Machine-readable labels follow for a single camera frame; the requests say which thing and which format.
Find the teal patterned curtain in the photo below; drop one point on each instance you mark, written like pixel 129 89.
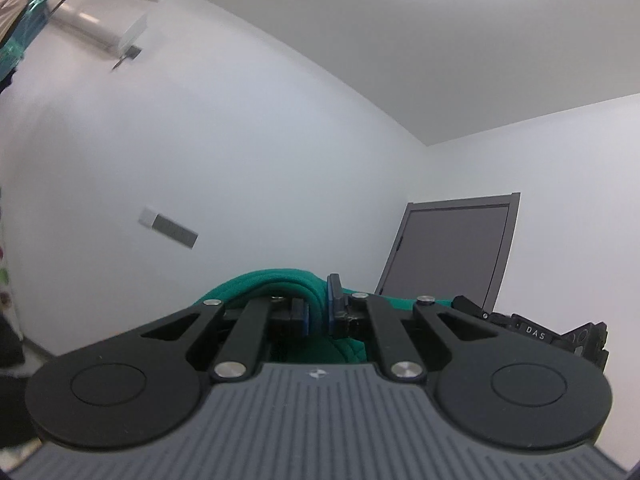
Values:
pixel 25 7

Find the green hooded sweatshirt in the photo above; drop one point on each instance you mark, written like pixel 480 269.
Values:
pixel 402 330

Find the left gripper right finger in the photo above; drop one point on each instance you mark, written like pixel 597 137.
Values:
pixel 347 311

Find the grey wall switch panel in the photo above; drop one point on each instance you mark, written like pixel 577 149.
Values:
pixel 151 220

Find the grey door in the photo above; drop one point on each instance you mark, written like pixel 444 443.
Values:
pixel 452 248

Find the white air conditioner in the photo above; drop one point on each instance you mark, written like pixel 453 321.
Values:
pixel 113 25

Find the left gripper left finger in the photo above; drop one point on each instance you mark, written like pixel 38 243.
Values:
pixel 286 314

